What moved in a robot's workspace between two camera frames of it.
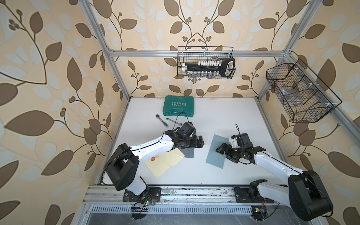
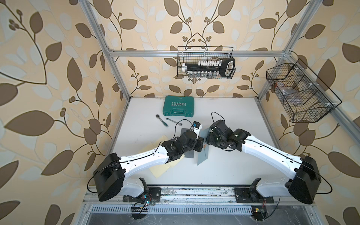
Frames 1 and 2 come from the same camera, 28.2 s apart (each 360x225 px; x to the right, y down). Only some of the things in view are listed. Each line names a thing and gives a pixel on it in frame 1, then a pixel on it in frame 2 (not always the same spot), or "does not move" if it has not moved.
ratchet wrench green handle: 157,116 does not move
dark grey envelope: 188,153 does not move
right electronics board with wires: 259,212 does not move
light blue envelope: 213,157 to 203,155
